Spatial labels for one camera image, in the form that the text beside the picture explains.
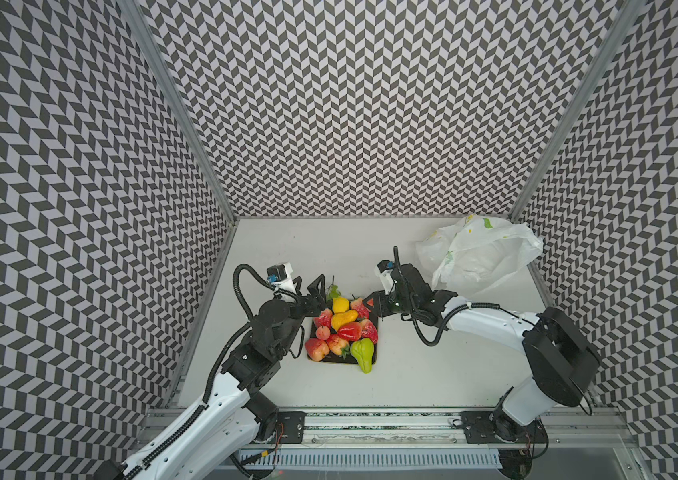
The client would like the aluminium corner post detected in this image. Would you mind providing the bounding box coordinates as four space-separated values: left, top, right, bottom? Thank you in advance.
118 0 237 224
508 0 645 223

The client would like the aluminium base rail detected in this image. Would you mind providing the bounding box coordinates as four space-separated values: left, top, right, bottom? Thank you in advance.
297 407 637 449

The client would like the red strawberry shaped fake fruit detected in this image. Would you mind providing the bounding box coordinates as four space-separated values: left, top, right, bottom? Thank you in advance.
350 298 370 319

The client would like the small peach fake cherry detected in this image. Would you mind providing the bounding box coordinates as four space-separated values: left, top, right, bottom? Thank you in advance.
315 325 332 341

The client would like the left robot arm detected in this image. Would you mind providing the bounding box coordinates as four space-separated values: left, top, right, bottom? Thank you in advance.
92 263 327 479

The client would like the aluminium corner post left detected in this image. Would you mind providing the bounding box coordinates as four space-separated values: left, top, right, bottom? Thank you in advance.
118 0 237 224

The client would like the white plastic bag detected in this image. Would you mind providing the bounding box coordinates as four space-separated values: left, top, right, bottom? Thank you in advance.
415 214 544 295

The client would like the red fake strawberry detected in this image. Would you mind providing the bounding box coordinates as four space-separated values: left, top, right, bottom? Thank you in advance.
304 338 331 362

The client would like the orange yellow fake fruit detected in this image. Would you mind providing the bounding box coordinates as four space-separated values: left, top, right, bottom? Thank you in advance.
331 309 358 332

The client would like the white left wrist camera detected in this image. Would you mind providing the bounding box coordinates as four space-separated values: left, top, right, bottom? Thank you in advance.
266 262 297 294

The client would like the red yellow fake apple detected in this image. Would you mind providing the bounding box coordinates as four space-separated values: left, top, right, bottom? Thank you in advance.
360 319 379 345

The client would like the yellow fake pear with leaves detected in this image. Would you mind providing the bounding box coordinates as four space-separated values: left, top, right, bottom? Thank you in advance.
326 281 350 314

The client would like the dark red fake fruit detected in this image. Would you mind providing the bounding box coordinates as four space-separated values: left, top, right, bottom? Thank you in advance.
337 322 363 342

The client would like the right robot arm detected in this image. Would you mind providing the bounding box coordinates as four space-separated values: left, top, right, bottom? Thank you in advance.
364 257 602 443

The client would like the green fake fruit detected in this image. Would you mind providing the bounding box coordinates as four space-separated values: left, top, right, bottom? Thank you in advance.
350 338 375 374

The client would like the black tray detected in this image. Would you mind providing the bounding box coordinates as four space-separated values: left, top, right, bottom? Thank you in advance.
307 297 379 364

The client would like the aluminium corner post right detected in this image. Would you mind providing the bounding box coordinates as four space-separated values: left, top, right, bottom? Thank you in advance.
508 0 645 223

